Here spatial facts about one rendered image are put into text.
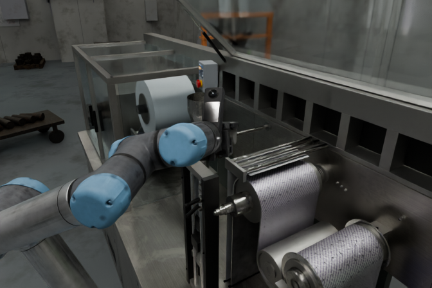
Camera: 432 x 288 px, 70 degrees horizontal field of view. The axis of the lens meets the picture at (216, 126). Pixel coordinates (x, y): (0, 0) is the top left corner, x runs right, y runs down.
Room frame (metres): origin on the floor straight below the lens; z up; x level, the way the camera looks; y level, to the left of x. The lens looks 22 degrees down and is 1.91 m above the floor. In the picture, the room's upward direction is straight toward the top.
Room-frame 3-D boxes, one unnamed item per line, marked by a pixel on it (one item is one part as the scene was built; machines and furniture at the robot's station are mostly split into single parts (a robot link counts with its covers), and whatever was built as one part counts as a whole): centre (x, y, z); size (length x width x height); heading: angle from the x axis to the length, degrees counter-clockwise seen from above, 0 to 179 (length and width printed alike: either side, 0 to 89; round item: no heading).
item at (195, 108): (1.24, 0.05, 1.50); 0.14 x 0.14 x 0.06
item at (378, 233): (0.69, -0.44, 1.25); 0.15 x 0.01 x 0.15; 30
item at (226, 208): (0.74, -0.02, 1.33); 0.06 x 0.03 x 0.03; 120
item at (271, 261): (0.73, -0.27, 1.17); 0.26 x 0.12 x 0.12; 120
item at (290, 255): (0.57, -0.22, 1.25); 0.15 x 0.01 x 0.15; 30
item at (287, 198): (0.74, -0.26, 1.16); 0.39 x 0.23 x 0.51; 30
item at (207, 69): (1.06, 0.04, 1.66); 0.07 x 0.07 x 0.10; 18
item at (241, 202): (0.77, -0.07, 1.33); 0.06 x 0.06 x 0.06; 30
